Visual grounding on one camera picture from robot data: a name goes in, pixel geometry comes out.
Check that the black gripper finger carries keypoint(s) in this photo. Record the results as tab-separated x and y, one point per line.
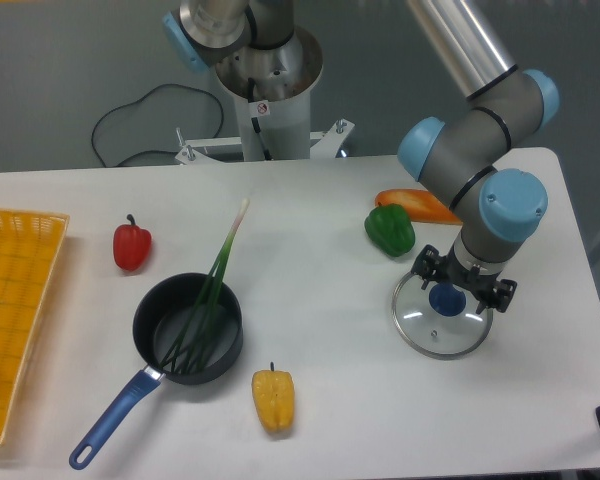
428	266
495	295

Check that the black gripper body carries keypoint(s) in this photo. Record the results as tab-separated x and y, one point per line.
471	280

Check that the glass pot lid blue knob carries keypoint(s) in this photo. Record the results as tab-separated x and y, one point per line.
438	319

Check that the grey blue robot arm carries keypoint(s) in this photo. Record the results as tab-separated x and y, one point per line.
499	210

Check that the green bell pepper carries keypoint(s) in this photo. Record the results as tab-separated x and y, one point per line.
390	229

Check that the orange baguette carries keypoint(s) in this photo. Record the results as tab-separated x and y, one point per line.
420	205

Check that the yellow bell pepper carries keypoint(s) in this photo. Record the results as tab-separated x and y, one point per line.
273	393

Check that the green scallion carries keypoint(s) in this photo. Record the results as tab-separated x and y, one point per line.
220	270

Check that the red bell pepper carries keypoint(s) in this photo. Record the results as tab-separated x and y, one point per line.
131	245

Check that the yellow woven basket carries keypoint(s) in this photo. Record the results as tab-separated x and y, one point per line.
30	242

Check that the black saucepan blue handle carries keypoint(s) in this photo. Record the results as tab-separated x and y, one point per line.
156	322

